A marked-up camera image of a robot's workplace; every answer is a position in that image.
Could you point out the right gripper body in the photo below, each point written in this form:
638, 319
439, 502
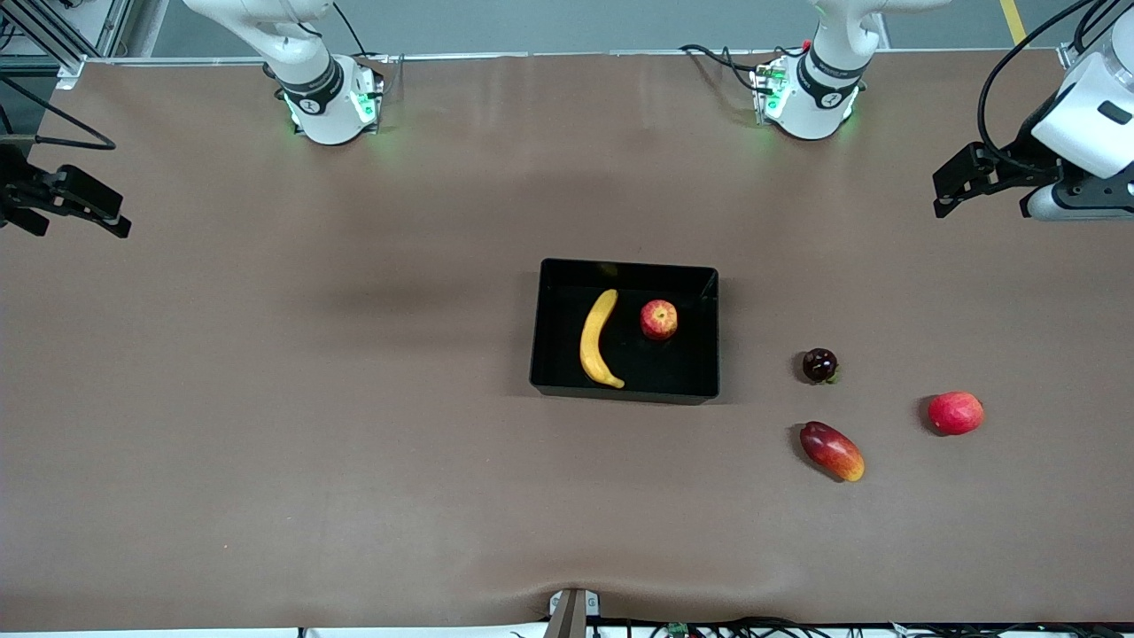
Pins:
16, 189

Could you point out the black plastic tray box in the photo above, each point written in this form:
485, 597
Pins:
687, 359

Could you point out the small red yellow apple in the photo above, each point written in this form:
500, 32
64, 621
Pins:
659, 321

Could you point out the yellow banana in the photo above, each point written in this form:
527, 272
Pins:
589, 346

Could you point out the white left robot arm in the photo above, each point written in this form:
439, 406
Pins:
819, 84

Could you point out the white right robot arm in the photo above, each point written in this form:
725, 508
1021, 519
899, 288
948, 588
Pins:
328, 106

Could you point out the aluminium corner profile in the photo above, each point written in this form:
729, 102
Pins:
1068, 55

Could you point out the dark purple plum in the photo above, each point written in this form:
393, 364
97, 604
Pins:
819, 365

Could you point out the large red apple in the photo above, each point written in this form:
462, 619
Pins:
957, 414

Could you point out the red yellow mango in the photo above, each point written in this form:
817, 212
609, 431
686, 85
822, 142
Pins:
833, 452

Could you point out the brown table mat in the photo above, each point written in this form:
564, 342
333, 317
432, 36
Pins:
266, 487

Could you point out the small green circuit board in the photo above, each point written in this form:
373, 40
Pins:
679, 629

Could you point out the aluminium frame profile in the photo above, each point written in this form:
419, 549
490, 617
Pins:
111, 22

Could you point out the grey camera stand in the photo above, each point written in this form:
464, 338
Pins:
571, 616

